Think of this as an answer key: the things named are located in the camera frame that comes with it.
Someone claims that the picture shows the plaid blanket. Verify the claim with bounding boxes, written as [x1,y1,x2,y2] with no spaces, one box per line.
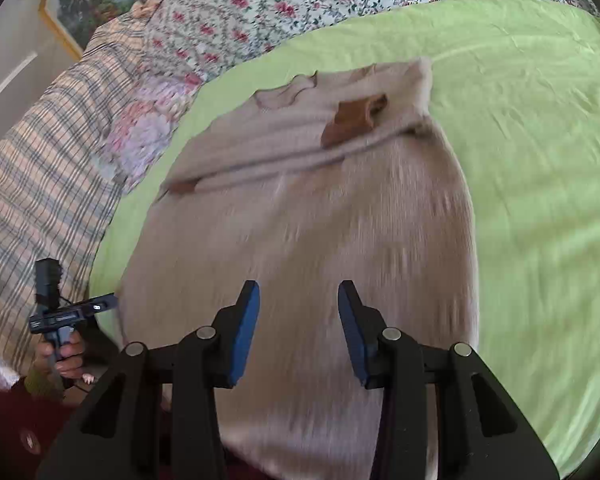
[0,5,191,391]

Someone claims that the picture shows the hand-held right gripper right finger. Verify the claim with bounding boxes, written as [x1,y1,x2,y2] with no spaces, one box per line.
[338,280,561,480]

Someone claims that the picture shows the person's left forearm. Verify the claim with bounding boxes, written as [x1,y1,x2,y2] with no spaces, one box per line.
[10,360,66,403]

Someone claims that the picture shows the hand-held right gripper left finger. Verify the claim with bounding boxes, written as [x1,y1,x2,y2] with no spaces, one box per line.
[36,280,261,480]

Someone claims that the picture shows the person's left hand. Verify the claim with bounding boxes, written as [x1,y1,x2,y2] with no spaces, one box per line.
[33,332,87,380]

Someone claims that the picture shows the light green bed sheet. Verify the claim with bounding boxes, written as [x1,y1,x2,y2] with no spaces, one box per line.
[87,0,600,480]

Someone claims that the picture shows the beige knit sweater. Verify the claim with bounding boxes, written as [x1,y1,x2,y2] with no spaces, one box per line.
[116,57,481,480]

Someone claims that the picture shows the white door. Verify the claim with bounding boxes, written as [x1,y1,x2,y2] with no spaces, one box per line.
[0,0,83,161]

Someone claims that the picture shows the floral quilt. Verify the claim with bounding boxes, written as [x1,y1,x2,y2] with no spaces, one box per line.
[97,0,600,193]

